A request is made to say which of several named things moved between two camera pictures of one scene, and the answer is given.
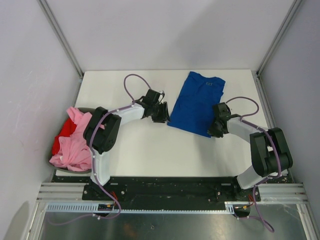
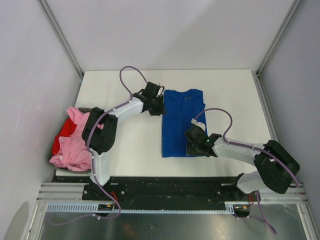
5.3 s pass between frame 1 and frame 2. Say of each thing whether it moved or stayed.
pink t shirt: stayed
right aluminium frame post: stayed
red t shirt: stayed
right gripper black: moved
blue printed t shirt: moved
